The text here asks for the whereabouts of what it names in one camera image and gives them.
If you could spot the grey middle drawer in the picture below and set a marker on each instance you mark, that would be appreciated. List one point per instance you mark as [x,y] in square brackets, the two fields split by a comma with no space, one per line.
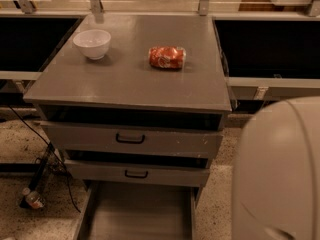
[114,172]

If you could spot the grey drawer cabinet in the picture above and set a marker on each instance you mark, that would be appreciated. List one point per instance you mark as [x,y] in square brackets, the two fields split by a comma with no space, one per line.
[123,89]

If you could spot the black drawer handle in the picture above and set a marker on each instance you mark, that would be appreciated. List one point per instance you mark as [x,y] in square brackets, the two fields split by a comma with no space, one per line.
[136,175]
[129,140]

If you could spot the grey top drawer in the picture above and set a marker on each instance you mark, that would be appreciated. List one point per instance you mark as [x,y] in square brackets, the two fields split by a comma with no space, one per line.
[158,141]

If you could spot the black stand on floor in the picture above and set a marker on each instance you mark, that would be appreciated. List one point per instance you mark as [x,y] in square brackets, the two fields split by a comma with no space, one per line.
[38,174]

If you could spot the crushed red soda can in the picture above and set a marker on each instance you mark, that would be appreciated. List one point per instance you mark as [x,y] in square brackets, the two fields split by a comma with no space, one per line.
[167,57]

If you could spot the grey open bottom drawer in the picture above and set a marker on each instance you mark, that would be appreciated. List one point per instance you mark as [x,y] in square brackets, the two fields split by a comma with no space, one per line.
[124,211]

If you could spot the white ceramic bowl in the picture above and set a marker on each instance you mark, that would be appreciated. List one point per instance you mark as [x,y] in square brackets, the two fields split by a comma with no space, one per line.
[93,44]

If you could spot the black top drawer handle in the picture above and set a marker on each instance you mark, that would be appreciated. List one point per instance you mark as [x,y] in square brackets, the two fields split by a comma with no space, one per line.
[129,140]

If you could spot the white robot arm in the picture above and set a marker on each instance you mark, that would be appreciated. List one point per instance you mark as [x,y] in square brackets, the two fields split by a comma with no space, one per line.
[276,173]

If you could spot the plastic bottle on floor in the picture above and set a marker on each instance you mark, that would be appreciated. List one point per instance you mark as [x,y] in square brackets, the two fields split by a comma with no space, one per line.
[33,198]

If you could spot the black middle drawer handle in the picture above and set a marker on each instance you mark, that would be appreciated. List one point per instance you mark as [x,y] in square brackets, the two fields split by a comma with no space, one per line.
[136,175]

